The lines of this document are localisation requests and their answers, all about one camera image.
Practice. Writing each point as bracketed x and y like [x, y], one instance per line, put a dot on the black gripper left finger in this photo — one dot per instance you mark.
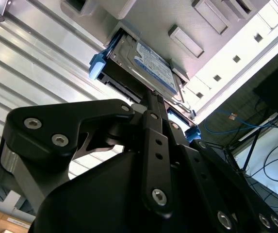
[44, 131]

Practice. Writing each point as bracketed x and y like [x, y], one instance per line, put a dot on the hard disk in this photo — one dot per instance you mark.
[151, 63]

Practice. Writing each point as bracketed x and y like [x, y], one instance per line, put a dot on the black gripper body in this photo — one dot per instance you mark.
[92, 206]

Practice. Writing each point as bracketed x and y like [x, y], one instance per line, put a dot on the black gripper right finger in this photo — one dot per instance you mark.
[201, 170]

